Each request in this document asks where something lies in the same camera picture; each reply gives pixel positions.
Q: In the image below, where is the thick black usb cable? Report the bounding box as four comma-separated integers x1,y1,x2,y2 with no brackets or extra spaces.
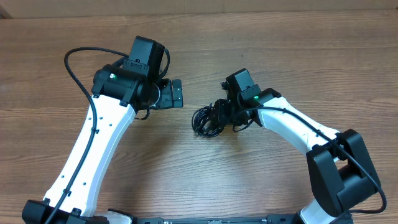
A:
191,104,224,138

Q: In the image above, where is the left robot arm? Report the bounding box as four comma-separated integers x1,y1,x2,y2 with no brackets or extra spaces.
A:
22,36,183,224

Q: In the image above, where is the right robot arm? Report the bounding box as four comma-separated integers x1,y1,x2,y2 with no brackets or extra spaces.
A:
210,68,386,223

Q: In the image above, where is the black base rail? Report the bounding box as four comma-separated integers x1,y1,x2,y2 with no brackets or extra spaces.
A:
132,214,301,224

